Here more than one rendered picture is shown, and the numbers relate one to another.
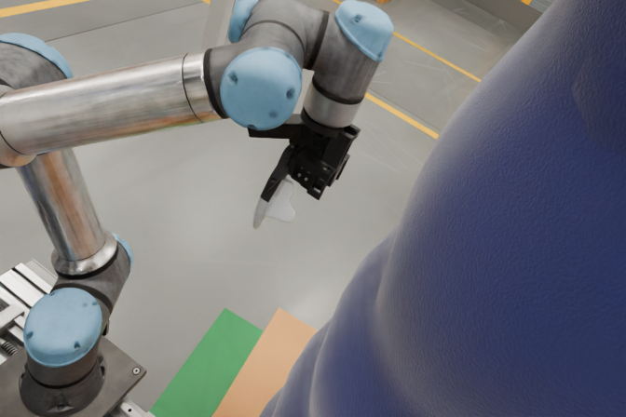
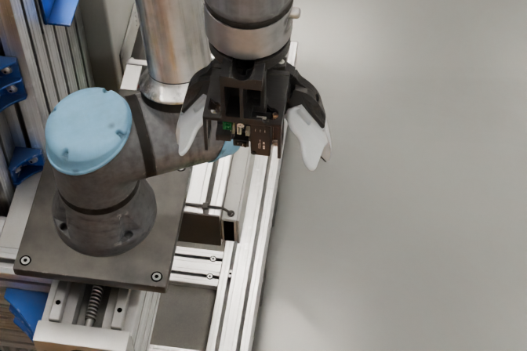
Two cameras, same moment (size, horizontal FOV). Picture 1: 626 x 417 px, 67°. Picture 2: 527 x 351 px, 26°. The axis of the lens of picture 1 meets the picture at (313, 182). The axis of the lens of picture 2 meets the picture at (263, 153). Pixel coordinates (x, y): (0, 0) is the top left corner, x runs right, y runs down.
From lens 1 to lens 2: 92 cm
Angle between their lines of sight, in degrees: 57
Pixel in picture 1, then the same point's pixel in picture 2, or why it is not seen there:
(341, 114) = (211, 27)
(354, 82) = not seen: outside the picture
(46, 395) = (57, 197)
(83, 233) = (159, 46)
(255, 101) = not seen: outside the picture
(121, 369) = (148, 260)
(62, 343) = (59, 139)
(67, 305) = (100, 113)
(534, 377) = not seen: outside the picture
